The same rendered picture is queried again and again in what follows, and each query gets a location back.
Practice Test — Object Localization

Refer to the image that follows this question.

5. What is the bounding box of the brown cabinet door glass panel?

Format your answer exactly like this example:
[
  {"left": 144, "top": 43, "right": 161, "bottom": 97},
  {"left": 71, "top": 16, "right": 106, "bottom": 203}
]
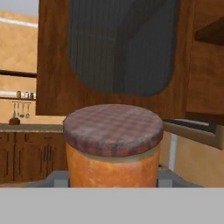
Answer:
[{"left": 35, "top": 0, "right": 196, "bottom": 120}]

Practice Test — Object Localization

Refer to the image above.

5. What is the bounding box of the dark wall shelf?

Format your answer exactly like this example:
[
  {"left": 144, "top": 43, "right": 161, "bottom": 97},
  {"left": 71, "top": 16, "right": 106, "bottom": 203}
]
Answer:
[{"left": 0, "top": 69, "right": 38, "bottom": 79}]

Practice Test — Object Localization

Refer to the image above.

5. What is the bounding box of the rail with hanging tools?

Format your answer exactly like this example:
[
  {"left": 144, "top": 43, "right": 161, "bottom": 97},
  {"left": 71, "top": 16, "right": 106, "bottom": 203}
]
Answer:
[{"left": 11, "top": 100, "right": 32, "bottom": 120}]

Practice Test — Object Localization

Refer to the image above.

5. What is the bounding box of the brown wooden wall cabinet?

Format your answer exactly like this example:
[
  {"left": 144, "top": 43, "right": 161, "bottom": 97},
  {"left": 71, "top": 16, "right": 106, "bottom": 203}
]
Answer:
[{"left": 185, "top": 0, "right": 224, "bottom": 127}]

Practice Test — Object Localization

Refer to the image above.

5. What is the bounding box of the grey metal frame fixture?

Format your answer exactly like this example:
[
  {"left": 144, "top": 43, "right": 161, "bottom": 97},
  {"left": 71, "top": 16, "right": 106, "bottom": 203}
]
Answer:
[{"left": 162, "top": 117, "right": 224, "bottom": 151}]

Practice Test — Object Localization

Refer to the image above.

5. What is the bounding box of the brown base cupboard run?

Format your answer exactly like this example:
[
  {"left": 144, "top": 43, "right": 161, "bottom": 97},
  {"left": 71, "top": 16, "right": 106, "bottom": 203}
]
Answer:
[{"left": 0, "top": 130, "right": 70, "bottom": 185}]

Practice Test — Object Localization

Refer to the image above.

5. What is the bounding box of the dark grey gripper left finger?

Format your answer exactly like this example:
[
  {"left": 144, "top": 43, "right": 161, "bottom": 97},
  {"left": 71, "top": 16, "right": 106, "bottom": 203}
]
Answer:
[{"left": 26, "top": 170, "right": 71, "bottom": 188}]

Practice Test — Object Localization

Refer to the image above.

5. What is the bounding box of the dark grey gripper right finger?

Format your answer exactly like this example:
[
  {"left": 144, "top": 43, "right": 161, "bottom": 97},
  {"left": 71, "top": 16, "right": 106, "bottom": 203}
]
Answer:
[{"left": 157, "top": 168, "right": 204, "bottom": 188}]

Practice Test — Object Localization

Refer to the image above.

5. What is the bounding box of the white wall shelf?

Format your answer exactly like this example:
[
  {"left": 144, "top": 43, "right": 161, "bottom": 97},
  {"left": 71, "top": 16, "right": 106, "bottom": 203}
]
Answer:
[{"left": 0, "top": 89, "right": 38, "bottom": 102}]

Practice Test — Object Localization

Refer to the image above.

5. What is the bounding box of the white vertical post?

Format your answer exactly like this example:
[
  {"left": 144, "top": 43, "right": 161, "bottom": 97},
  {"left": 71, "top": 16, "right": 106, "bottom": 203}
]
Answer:
[{"left": 168, "top": 132, "right": 179, "bottom": 172}]

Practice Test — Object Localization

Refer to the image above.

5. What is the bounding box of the orange jam jar plaid lid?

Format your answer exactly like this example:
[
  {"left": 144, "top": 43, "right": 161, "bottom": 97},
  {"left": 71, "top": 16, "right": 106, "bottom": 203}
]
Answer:
[{"left": 62, "top": 103, "right": 165, "bottom": 188}]

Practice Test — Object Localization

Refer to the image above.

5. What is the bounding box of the brown bowl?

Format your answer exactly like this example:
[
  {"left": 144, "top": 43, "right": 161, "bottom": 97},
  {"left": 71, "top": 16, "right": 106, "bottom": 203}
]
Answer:
[{"left": 8, "top": 116, "right": 21, "bottom": 126}]

